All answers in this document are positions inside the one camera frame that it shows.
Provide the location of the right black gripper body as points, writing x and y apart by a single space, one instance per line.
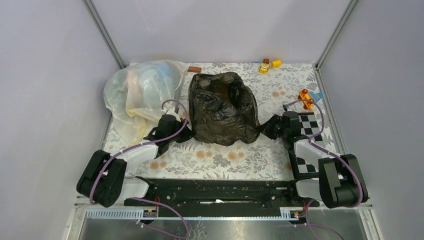
274 129

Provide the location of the orange red toy car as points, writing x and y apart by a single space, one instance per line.
307 100

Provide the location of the brown cylinder block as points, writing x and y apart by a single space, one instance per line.
194 69

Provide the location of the yellow cube block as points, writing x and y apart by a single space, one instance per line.
276 63

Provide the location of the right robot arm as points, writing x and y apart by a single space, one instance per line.
332 178

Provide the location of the floral patterned table mat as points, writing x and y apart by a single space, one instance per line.
265 159

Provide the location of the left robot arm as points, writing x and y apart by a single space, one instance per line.
103 180

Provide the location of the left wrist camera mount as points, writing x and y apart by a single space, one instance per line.
171 111

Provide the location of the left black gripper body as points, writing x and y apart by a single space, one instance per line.
182 136

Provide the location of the yellow toy figure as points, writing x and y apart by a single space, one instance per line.
264 68

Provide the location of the translucent yellowish plastic bag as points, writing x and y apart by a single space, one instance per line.
137 95

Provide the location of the black trash bag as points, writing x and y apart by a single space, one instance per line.
223 110

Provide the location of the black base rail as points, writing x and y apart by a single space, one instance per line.
225 198

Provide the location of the black white checkerboard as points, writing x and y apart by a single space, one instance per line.
300 167

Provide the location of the blue triangle block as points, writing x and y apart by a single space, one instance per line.
316 96

